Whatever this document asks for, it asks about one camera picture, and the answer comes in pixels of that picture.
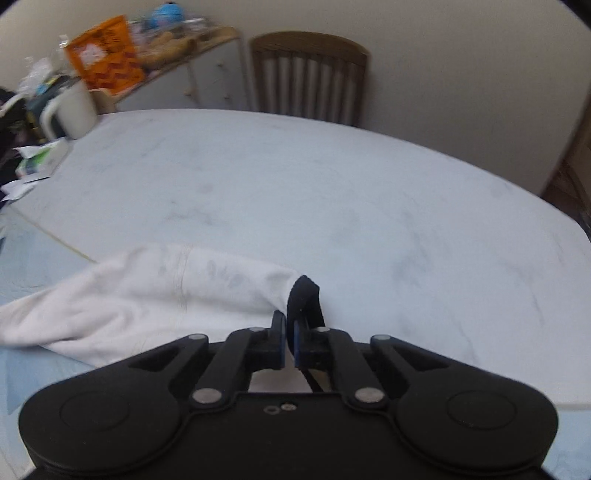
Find clear plastic wrappers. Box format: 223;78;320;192
18;56;70;93

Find white and green packet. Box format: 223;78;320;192
15;138;71;179

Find white t-shirt with black collar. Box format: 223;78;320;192
0;244;331;394

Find white jug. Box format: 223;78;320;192
39;80;100;142

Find brown wooden chair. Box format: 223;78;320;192
249;31;370;128

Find blue round toy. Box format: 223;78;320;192
150;2;186;31

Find white cabinet with wooden top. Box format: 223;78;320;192
90;25;253;114

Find tan soft item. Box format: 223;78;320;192
137;33;200;70

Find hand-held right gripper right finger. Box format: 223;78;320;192
294;320;455;411

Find orange printed bag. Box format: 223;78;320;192
65;15;148;96

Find white crumpled paper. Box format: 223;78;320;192
0;178;38;202

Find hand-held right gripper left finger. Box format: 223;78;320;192
124;311;286;411

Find pile of dark clothes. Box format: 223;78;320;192
0;88;29;163

